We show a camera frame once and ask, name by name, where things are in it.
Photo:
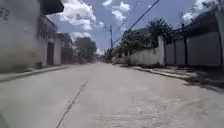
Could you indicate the utility pole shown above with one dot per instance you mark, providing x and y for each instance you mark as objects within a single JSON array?
[{"x": 111, "y": 36}]

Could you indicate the tree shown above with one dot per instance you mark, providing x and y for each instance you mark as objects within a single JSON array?
[{"x": 85, "y": 48}]

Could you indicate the grey concrete road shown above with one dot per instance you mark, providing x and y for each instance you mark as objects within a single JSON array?
[{"x": 120, "y": 100}]

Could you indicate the raised concrete sidewalk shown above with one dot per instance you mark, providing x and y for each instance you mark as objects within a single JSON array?
[
  {"x": 30, "y": 72},
  {"x": 186, "y": 75}
]

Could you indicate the grey metal gate fence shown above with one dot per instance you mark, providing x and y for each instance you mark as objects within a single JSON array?
[{"x": 200, "y": 50}]

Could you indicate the white building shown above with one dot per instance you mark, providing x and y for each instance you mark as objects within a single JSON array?
[{"x": 20, "y": 33}]

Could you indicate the white concrete wall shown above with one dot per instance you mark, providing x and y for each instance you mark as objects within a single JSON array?
[{"x": 146, "y": 55}]

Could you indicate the trees behind wall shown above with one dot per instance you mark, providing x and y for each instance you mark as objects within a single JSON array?
[{"x": 150, "y": 35}]

